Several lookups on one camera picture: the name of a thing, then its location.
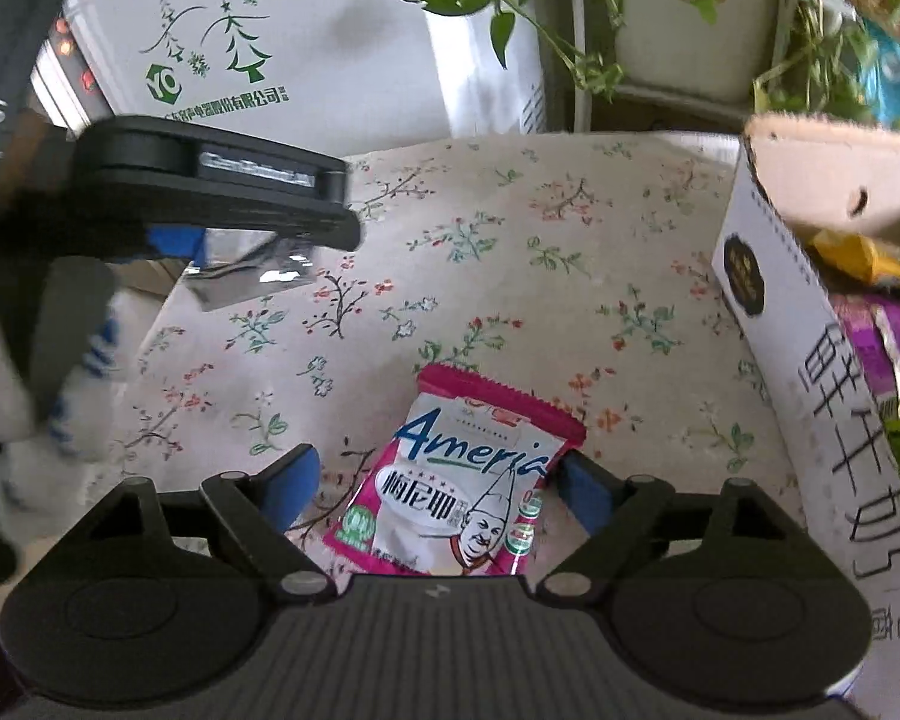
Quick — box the silver foil snack packet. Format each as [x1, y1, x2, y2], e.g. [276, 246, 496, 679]
[182, 227, 315, 310]

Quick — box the pink Ameria snack packet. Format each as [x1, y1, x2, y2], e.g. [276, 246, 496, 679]
[323, 364, 587, 577]

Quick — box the white gloved left hand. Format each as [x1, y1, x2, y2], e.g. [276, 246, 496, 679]
[0, 257, 131, 572]

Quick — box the floral tablecloth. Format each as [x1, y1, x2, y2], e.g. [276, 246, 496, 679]
[89, 133, 802, 577]

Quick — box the white freezer with green logo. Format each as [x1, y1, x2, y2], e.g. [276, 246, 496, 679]
[64, 0, 546, 156]

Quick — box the purple snack packet in box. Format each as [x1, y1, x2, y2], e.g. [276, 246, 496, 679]
[831, 294, 900, 416]

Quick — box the yellow biscuit packet in box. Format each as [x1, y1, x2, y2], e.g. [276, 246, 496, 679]
[809, 229, 900, 289]

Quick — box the white cardboard milk box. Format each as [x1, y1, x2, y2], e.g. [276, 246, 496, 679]
[712, 114, 900, 718]

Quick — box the green pothos plant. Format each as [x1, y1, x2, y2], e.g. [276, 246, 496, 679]
[400, 0, 900, 132]

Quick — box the blue round plastic object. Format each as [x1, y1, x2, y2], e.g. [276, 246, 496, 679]
[860, 21, 900, 127]

